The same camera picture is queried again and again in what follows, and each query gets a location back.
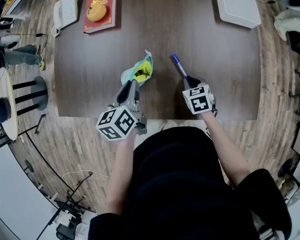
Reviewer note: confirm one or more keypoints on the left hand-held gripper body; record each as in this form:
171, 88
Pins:
120, 121

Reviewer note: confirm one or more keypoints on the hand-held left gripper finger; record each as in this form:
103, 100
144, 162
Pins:
135, 91
123, 92

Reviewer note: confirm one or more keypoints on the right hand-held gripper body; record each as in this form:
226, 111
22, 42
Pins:
198, 99

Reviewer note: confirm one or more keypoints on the blue pen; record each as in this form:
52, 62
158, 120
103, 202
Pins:
178, 64

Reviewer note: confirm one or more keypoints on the light blue pencil pouch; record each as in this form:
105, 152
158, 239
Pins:
145, 69

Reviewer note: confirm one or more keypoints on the person's right forearm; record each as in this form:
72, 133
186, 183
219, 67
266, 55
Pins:
225, 149

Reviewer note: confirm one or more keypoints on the person's left forearm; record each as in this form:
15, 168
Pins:
120, 174

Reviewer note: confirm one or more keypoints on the black stand foot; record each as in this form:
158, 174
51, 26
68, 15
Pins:
40, 124

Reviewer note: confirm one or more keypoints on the orange toy fruit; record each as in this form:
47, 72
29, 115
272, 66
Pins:
96, 12

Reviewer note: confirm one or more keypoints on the red hardcover book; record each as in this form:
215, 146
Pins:
111, 9

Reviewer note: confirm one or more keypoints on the white flat box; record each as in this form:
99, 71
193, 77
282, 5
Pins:
237, 6

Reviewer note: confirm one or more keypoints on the person's black top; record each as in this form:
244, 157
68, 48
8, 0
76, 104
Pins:
180, 184

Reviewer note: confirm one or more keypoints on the white desk telephone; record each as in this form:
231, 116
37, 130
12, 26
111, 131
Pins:
65, 11

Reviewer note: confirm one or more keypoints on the round light table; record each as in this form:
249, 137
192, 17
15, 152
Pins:
7, 109

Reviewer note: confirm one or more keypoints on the black pot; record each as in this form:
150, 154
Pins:
3, 110

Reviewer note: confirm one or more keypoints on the black floor stand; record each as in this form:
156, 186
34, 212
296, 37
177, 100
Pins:
65, 230

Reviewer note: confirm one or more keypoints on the white round device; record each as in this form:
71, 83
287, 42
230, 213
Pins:
7, 40

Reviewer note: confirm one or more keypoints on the white whiteboard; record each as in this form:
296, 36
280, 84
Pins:
12, 196

